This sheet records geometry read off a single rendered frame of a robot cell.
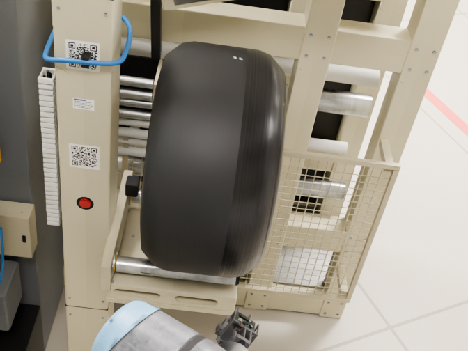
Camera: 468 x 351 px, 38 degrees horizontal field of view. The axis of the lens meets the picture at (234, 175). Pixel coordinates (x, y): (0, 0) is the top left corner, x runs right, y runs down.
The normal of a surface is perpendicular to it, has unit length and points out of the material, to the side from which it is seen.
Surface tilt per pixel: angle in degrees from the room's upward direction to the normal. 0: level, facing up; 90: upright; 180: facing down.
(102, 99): 90
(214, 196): 66
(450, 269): 0
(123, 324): 19
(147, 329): 6
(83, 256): 90
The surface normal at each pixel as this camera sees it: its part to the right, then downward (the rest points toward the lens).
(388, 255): 0.13, -0.75
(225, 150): 0.07, -0.07
